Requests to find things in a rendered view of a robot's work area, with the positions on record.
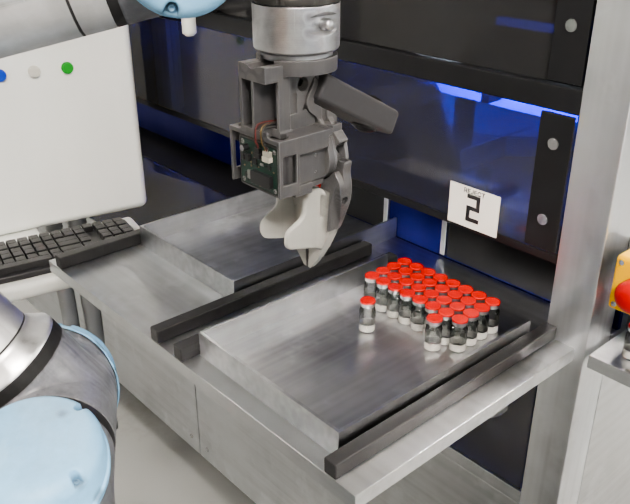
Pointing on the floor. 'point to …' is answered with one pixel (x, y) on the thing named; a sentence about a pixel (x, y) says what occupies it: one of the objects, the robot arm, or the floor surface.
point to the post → (592, 242)
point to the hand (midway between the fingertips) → (315, 252)
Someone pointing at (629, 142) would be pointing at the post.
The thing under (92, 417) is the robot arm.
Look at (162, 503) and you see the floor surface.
